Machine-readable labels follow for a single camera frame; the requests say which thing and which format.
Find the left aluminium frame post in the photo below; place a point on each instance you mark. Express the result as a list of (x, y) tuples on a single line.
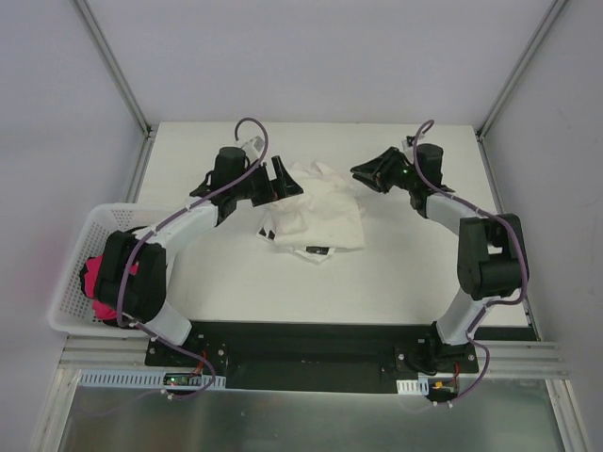
[(112, 65)]

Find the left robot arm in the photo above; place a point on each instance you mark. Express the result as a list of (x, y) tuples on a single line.
[(132, 274)]

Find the left white cable duct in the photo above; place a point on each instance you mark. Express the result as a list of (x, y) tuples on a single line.
[(122, 379)]

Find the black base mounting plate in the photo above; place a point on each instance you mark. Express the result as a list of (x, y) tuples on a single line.
[(333, 358)]

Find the white cable duct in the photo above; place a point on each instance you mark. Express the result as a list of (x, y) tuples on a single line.
[(122, 379), (413, 387)]

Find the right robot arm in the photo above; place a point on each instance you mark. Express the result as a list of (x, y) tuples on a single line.
[(488, 252)]

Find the aluminium frame post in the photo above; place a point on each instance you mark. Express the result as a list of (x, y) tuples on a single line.
[(553, 14), (112, 65)]

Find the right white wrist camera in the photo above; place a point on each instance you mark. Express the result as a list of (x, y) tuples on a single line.
[(408, 143)]

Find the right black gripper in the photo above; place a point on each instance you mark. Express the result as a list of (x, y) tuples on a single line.
[(386, 169)]

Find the white plastic laundry basket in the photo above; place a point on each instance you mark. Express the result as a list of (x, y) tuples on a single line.
[(71, 312)]

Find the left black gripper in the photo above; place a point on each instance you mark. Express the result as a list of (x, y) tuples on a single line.
[(263, 186)]

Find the right white cable duct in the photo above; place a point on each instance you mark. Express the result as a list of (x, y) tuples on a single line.
[(413, 387)]

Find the black t shirt in basket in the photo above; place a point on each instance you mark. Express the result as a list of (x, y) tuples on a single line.
[(88, 274)]

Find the right aluminium frame post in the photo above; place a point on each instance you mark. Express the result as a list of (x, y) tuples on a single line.
[(553, 14)]

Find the white black printed t shirt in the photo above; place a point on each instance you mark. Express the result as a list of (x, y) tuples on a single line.
[(311, 254)]

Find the cream white t shirt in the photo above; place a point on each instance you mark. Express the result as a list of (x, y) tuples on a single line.
[(326, 215)]

